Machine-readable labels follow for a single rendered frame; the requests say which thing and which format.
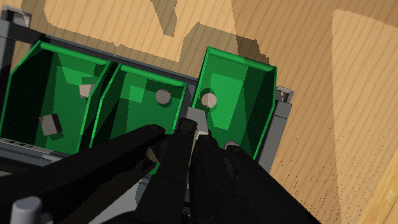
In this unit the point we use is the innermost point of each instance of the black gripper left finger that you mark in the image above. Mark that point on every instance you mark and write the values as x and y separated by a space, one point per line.
76 189

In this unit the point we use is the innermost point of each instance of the dark olive box with orange latches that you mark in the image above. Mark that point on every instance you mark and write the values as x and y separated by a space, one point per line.
186 208

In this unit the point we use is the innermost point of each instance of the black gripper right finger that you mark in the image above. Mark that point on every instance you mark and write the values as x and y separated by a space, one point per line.
256 198

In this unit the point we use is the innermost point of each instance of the green bin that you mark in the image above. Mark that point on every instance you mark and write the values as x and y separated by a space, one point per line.
46 81
245 90
129 103

